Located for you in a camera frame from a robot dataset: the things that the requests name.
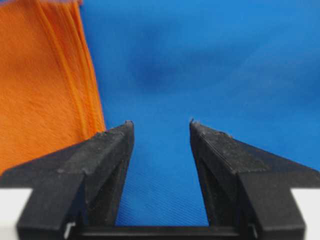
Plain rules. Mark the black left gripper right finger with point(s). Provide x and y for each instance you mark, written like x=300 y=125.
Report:
x=262 y=195

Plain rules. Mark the orange towel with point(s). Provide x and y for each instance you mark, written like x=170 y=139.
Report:
x=49 y=96

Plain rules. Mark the blue table cloth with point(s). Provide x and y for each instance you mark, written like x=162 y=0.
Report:
x=249 y=68

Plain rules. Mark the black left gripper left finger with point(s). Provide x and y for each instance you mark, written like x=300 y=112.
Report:
x=47 y=198

